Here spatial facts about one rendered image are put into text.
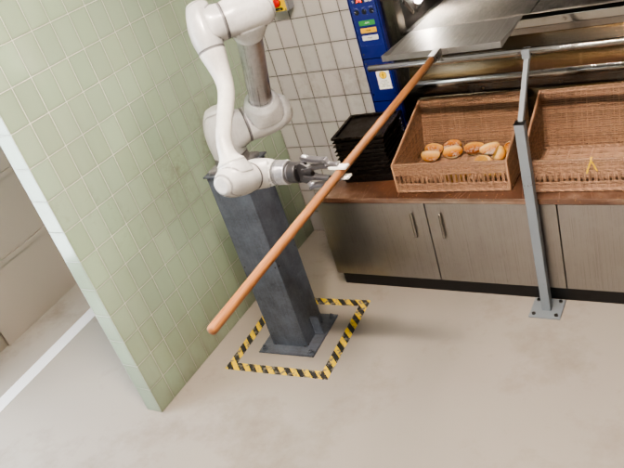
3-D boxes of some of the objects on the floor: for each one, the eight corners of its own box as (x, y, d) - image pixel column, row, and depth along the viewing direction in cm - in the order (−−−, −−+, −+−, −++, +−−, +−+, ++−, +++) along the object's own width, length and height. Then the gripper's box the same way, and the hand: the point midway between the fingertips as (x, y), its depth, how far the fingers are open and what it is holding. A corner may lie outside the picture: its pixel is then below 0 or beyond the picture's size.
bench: (380, 232, 420) (357, 148, 392) (897, 249, 289) (916, 123, 261) (340, 289, 381) (310, 199, 353) (916, 338, 250) (942, 201, 223)
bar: (422, 268, 375) (370, 63, 319) (686, 285, 307) (681, 27, 250) (400, 305, 354) (340, 92, 297) (680, 331, 285) (671, 60, 228)
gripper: (289, 147, 242) (347, 144, 229) (302, 186, 250) (359, 186, 237) (278, 157, 237) (337, 155, 224) (292, 197, 245) (350, 198, 232)
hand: (340, 171), depth 232 cm, fingers closed on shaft, 3 cm apart
